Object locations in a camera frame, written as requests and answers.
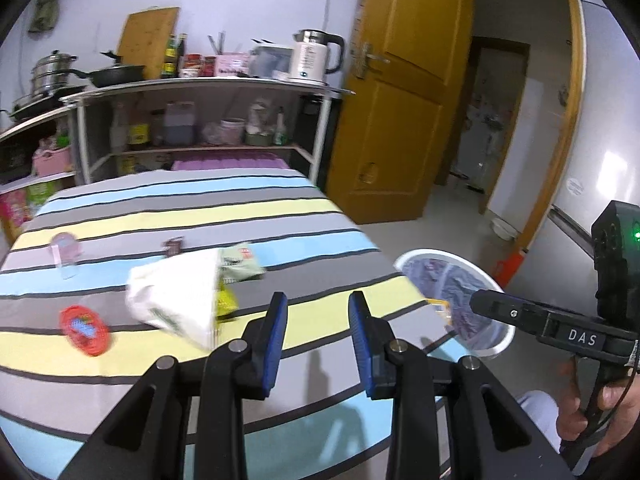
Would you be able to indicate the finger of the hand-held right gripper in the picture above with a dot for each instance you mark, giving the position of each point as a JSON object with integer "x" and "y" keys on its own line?
{"x": 500, "y": 307}

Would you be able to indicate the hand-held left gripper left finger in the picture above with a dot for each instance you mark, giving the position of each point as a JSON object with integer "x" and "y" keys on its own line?
{"x": 272, "y": 345}

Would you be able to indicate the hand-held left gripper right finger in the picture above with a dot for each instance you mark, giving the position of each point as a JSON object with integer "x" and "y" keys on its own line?
{"x": 362, "y": 345}

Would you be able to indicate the white rimmed waste bin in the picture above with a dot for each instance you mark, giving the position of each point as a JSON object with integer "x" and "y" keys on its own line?
{"x": 495, "y": 345}

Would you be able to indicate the yellow green wrapper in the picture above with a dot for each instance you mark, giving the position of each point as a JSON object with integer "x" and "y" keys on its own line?
{"x": 226, "y": 302}

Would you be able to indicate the green white packet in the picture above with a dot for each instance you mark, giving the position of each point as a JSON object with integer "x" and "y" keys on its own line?
{"x": 240, "y": 262}

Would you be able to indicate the white plastic bag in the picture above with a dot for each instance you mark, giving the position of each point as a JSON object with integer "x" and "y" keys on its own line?
{"x": 170, "y": 290}

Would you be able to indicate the small dark brown wrapper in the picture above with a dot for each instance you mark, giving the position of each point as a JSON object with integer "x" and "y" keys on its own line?
{"x": 173, "y": 247}

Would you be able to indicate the red round lid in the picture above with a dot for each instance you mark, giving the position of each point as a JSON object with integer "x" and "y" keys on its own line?
{"x": 84, "y": 330}

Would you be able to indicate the clear plastic cup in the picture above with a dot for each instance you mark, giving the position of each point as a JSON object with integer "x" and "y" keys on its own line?
{"x": 65, "y": 255}

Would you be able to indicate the white trash bin with liner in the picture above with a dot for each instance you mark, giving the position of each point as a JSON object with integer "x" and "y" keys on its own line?
{"x": 440, "y": 280}

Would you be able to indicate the person's right hand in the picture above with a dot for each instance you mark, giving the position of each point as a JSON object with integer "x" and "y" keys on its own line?
{"x": 620, "y": 410}

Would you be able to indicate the red plastic object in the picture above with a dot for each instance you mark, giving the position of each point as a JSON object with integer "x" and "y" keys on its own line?
{"x": 510, "y": 267}

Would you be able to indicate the white basin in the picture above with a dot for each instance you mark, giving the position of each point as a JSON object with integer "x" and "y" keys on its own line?
{"x": 502, "y": 230}

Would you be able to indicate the round fridge sticker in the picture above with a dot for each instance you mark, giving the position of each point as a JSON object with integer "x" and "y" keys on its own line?
{"x": 575, "y": 187}

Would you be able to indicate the person's light striped pants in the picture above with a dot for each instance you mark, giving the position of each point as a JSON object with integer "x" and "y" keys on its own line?
{"x": 540, "y": 420}

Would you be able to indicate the silver fridge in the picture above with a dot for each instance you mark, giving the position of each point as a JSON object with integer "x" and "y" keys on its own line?
{"x": 600, "y": 135}

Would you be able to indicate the striped tablecloth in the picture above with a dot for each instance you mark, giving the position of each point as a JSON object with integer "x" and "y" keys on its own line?
{"x": 175, "y": 210}

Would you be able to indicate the white appliance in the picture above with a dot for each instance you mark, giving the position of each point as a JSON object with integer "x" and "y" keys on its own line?
{"x": 480, "y": 135}

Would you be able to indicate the pink lidded storage box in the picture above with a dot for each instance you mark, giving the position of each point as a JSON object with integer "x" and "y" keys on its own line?
{"x": 230, "y": 164}

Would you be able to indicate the wooden door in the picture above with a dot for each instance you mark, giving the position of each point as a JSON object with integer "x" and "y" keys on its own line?
{"x": 400, "y": 135}

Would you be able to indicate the white shelf rack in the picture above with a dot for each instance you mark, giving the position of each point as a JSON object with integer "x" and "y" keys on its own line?
{"x": 320, "y": 125}

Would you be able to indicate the crumpled food bags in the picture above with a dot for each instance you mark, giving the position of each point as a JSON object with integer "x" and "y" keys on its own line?
{"x": 262, "y": 120}

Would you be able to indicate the dark liquid plastic jug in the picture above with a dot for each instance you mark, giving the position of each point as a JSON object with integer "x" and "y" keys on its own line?
{"x": 179, "y": 127}

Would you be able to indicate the yellow label bottle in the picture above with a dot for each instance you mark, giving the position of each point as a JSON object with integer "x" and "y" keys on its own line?
{"x": 138, "y": 132}

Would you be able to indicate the white plastic bottle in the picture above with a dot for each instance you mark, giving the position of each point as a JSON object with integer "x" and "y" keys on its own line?
{"x": 118, "y": 132}

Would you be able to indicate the pink utensil box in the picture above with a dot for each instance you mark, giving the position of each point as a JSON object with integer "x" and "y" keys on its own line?
{"x": 232, "y": 66}

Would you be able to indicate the grey water pitcher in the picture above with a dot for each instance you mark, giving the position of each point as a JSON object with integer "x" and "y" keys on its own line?
{"x": 270, "y": 62}

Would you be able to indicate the low white shelf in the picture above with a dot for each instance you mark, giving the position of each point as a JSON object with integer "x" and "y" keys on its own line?
{"x": 40, "y": 182}

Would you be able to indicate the white electric kettle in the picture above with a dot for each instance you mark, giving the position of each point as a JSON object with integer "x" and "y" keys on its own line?
{"x": 310, "y": 62}

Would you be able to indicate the pink basket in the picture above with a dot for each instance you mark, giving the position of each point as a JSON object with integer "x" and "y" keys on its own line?
{"x": 52, "y": 162}

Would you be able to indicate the dark red jar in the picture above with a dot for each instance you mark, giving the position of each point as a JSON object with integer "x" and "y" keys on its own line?
{"x": 209, "y": 66}

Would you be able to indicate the red sauce jar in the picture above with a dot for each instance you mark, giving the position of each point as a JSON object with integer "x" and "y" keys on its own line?
{"x": 191, "y": 66}

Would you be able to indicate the dark sauce bottle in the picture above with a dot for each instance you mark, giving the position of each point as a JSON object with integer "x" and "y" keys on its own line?
{"x": 181, "y": 57}
{"x": 169, "y": 62}

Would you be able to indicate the black chopsticks bundle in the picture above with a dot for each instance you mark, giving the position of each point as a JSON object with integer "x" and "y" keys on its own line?
{"x": 217, "y": 42}

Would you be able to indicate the black frying pan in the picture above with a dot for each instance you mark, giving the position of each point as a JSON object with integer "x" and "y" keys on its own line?
{"x": 117, "y": 75}

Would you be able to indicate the black induction cooker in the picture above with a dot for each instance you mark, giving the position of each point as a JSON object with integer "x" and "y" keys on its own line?
{"x": 40, "y": 105}

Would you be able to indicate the bamboo cutting board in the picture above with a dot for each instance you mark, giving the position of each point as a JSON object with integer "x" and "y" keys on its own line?
{"x": 147, "y": 35}

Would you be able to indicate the stacked steel pot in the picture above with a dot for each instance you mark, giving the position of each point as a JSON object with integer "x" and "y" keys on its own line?
{"x": 50, "y": 75}

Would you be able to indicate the green hanging cloth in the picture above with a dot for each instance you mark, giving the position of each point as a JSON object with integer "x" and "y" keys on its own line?
{"x": 47, "y": 5}

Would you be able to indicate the dark brown doorway frame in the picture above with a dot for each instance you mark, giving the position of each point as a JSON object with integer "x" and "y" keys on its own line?
{"x": 520, "y": 110}

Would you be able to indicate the wooden door frame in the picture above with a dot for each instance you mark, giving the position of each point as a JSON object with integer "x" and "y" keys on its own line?
{"x": 575, "y": 85}

